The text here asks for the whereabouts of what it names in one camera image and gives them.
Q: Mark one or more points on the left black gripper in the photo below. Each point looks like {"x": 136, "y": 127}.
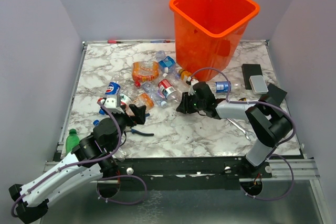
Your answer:
{"x": 139, "y": 117}

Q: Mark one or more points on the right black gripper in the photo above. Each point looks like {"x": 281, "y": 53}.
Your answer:
{"x": 184, "y": 106}

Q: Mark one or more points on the red label clear bottle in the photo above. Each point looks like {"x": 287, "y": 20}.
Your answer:
{"x": 168, "y": 91}

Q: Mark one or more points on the blue label slim bottle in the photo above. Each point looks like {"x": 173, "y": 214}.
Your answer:
{"x": 222, "y": 86}

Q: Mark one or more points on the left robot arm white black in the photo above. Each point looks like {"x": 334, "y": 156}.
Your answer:
{"x": 91, "y": 159}

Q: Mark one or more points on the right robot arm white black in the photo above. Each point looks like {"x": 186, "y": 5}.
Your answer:
{"x": 270, "y": 123}

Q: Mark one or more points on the orange plastic bin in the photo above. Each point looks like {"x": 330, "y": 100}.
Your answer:
{"x": 207, "y": 33}

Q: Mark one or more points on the red white label bottle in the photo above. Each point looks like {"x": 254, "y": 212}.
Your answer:
{"x": 124, "y": 100}

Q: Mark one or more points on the clear crumpled water bottle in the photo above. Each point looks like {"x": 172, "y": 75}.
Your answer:
{"x": 153, "y": 92}

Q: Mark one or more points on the orange juice small bottle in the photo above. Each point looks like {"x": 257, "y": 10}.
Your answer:
{"x": 185, "y": 75}

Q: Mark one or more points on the Pepsi bottle blue cap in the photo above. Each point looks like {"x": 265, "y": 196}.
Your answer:
{"x": 114, "y": 86}

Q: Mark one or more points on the small blue cap bottle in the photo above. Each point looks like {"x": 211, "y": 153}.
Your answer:
{"x": 96, "y": 123}

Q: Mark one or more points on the light blue label bottle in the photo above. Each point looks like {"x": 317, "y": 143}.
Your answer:
{"x": 166, "y": 63}

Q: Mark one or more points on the clear bottle at table edge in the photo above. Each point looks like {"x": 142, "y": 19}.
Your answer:
{"x": 122, "y": 153}

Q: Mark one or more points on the silver wrench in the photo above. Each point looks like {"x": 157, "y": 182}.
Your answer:
{"x": 248, "y": 134}

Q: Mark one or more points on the black flat box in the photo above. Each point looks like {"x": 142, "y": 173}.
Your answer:
{"x": 249, "y": 70}

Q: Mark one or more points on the blue red pen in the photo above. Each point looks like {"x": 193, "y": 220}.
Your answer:
{"x": 160, "y": 41}

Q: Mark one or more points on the green plastic bottle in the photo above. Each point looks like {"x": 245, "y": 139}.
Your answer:
{"x": 72, "y": 140}

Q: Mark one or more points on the grey small case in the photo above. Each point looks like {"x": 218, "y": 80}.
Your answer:
{"x": 258, "y": 84}

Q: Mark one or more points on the red marker pen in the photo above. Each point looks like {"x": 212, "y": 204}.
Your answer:
{"x": 114, "y": 42}

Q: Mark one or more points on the black square pad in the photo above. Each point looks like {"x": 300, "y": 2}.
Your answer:
{"x": 276, "y": 93}

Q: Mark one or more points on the blue handled pliers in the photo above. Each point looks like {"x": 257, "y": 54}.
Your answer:
{"x": 134, "y": 131}

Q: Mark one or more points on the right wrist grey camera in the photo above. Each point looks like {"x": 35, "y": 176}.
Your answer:
{"x": 191, "y": 82}

